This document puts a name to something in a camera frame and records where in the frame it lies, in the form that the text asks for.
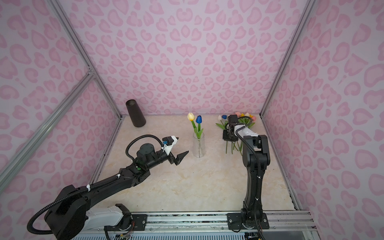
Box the clear glass vase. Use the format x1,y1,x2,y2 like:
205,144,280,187
192,133,206,158

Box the dark blue tulip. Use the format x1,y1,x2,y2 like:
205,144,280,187
195,116,204,139

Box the yellow white tulip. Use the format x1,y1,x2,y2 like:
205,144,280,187
187,113,200,139

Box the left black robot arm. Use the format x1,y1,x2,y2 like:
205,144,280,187
43,139,188,240

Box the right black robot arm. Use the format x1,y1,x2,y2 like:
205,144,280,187
223,115,271,233

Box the black cone vase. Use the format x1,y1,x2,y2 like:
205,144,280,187
126,100,147,128

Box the bunch of artificial tulips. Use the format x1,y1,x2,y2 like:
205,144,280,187
216,112,259,155

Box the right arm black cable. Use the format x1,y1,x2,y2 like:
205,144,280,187
233,115,265,232

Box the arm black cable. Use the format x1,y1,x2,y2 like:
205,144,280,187
233,115,265,232
26,134,164,235

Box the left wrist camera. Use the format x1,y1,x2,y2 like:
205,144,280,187
162,136,179,156

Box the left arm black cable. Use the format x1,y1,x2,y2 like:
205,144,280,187
26,134,164,235

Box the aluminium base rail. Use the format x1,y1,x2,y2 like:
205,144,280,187
75,211,320,240

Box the left corner aluminium post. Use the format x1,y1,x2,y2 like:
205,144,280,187
47,0,123,120

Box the corner aluminium post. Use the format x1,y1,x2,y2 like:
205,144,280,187
47,0,123,120
260,0,318,119

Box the aluminium frame diagonal bar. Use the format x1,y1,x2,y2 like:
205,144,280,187
1,71,95,193

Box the right corner aluminium post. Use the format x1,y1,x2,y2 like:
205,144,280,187
260,0,318,119

